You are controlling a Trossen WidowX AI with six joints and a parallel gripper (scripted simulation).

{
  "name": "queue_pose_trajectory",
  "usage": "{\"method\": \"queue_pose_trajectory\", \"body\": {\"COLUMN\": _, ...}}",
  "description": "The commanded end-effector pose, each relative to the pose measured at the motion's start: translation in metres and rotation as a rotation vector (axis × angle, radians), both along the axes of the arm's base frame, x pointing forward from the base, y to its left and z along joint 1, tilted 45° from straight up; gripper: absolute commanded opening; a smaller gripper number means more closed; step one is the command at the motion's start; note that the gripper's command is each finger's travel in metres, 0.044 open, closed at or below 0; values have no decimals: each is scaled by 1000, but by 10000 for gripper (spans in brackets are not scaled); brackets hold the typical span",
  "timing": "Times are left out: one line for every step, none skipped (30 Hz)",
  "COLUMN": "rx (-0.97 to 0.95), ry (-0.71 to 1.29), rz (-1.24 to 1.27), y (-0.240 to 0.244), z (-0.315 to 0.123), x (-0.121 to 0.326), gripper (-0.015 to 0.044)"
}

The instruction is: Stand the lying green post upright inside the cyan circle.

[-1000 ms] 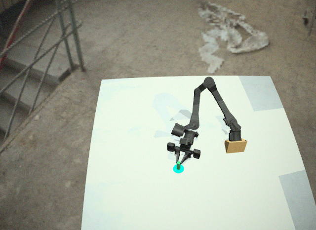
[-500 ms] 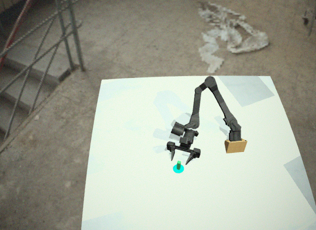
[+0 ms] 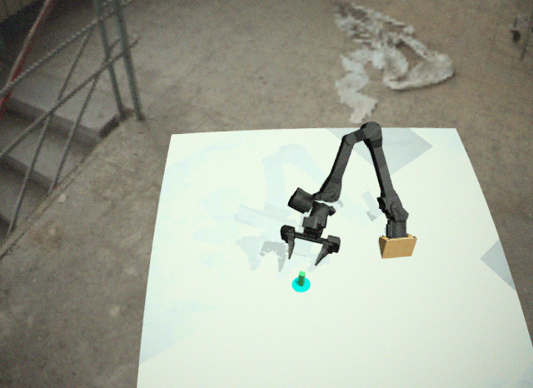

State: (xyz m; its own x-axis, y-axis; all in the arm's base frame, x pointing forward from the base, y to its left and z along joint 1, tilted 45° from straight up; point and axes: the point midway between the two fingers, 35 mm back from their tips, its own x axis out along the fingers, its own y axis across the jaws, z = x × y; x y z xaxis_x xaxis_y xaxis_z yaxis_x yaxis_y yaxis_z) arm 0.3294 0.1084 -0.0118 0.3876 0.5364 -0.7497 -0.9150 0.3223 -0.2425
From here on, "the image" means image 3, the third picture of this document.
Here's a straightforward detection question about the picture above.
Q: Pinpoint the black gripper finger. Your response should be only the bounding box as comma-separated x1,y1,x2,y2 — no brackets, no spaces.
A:
285,233,295,260
315,242,333,266

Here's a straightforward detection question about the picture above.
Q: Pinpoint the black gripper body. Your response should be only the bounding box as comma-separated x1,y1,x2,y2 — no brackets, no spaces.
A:
280,225,341,253

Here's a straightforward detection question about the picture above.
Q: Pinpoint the green rectangular post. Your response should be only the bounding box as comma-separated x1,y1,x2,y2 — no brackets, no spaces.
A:
298,271,306,286

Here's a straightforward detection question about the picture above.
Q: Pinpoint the cyan circle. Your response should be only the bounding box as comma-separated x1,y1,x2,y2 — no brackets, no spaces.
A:
292,277,310,292

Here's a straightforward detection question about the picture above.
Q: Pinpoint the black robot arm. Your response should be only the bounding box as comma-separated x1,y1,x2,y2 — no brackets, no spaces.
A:
287,122,409,239

